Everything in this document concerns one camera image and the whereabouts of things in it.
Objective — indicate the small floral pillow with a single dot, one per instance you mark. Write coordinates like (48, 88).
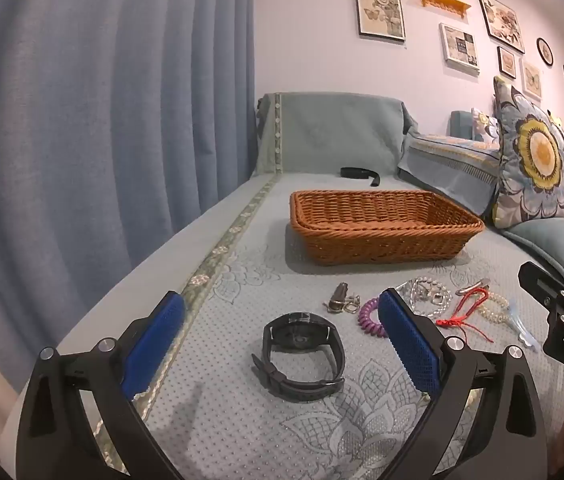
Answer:
(484, 122)

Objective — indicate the floral picture frame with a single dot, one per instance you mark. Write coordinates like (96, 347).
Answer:
(501, 21)

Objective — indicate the blue curtain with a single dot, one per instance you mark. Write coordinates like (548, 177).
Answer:
(87, 110)

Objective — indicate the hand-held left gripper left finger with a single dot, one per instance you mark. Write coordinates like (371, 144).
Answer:
(154, 345)

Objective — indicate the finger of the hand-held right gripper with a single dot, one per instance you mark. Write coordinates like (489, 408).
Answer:
(537, 280)

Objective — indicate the round black wall frame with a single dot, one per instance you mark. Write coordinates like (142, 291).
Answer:
(544, 51)

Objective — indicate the large floral pillow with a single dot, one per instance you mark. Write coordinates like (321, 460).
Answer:
(537, 150)

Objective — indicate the striped blue seat cushion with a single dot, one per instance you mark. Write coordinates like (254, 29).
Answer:
(447, 160)

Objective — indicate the white picture frame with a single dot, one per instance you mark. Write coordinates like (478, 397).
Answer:
(459, 47)

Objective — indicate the small butterfly picture frame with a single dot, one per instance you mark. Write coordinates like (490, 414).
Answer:
(531, 79)

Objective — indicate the silver metal key clip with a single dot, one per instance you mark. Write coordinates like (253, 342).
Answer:
(338, 296)

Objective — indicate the small dark picture frame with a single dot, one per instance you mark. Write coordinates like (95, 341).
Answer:
(507, 62)

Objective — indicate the clear plastic hair clip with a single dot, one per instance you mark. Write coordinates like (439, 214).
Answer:
(518, 322)

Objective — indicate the plain blue cushion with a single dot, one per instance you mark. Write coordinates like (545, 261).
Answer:
(542, 240)

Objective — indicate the brown wicker basket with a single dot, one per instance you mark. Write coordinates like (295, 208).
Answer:
(387, 245)

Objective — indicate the large butterfly picture frame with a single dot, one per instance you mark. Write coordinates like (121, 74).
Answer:
(379, 10)

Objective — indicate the yellow wall shelf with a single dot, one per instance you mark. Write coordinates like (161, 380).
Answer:
(442, 0)

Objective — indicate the black wristwatch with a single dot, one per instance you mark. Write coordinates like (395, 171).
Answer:
(297, 335)

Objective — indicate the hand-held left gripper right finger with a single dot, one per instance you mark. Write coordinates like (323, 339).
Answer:
(409, 345)

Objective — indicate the black band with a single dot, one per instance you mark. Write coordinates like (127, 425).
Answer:
(357, 172)

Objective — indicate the thin metal hair clip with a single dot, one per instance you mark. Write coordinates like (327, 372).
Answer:
(467, 290)

